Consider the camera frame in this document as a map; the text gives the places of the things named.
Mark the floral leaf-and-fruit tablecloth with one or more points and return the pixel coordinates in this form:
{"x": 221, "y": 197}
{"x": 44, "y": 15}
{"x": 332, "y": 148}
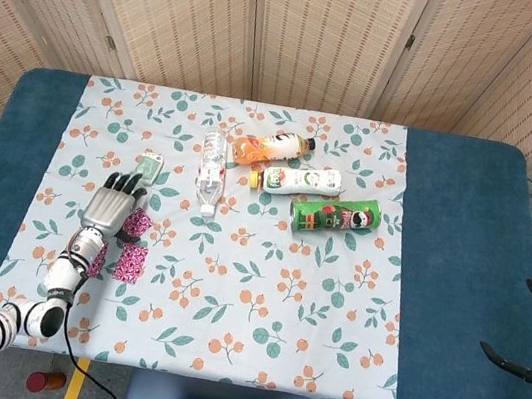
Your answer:
{"x": 237, "y": 255}

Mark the orange juice bottle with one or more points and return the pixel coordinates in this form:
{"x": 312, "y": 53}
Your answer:
{"x": 263, "y": 151}

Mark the yellow floor tape strip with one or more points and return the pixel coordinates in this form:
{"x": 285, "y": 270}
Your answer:
{"x": 75, "y": 384}

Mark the blue felt table cover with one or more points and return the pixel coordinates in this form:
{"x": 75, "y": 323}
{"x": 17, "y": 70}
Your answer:
{"x": 462, "y": 241}

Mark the green chewing gum pack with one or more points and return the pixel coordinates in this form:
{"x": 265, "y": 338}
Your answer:
{"x": 152, "y": 164}

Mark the robot left five-finger hand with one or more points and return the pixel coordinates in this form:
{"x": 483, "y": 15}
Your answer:
{"x": 107, "y": 210}

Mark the white yellow-capped drink bottle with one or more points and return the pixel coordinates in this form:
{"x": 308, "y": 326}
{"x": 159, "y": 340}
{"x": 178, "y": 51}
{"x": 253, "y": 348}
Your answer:
{"x": 299, "y": 180}

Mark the green Pringles can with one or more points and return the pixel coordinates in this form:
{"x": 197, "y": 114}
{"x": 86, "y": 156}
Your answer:
{"x": 334, "y": 216}

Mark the red cylindrical can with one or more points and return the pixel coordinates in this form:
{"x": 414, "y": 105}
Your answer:
{"x": 40, "y": 381}

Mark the brass screen hinge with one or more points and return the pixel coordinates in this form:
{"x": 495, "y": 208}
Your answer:
{"x": 111, "y": 42}
{"x": 410, "y": 41}

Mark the clear plastic water bottle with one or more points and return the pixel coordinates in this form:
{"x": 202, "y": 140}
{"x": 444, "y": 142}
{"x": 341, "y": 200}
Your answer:
{"x": 211, "y": 176}

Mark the pink patterned foil packet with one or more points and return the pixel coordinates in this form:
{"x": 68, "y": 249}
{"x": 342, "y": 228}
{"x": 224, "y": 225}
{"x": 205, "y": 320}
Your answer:
{"x": 97, "y": 259}
{"x": 131, "y": 264}
{"x": 138, "y": 222}

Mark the woven folding screen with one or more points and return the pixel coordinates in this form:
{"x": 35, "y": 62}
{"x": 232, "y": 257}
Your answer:
{"x": 183, "y": 19}

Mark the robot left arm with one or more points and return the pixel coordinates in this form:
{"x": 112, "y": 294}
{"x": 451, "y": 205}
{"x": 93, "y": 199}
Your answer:
{"x": 64, "y": 274}

